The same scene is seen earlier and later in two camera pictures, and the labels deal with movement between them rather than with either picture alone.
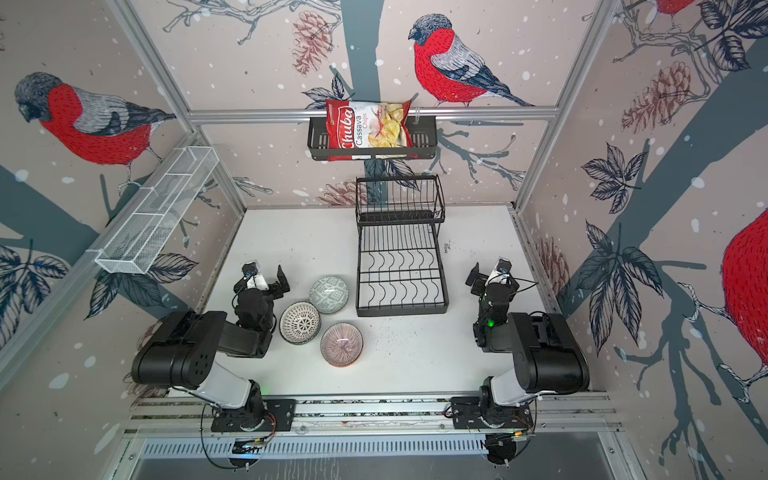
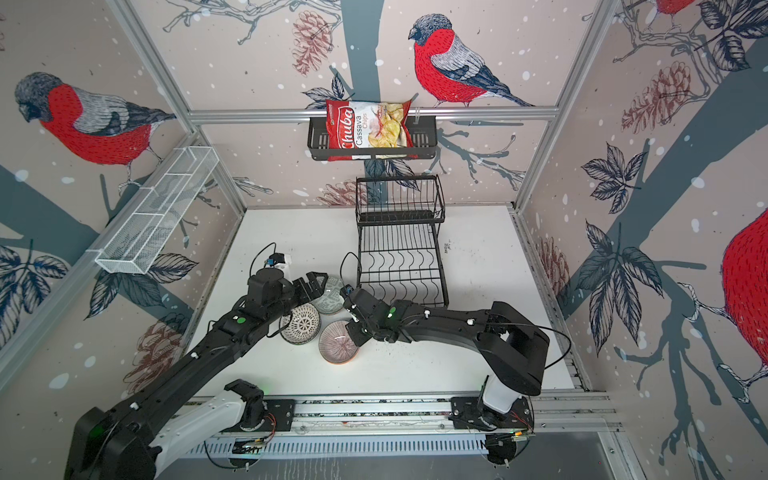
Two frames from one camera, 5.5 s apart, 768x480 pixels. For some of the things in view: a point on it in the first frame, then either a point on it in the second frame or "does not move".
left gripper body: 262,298 to 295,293
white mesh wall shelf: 136,239 does not move
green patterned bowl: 329,295 does not move
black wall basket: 424,144 does not move
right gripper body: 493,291 to 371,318
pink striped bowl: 342,344 does not move
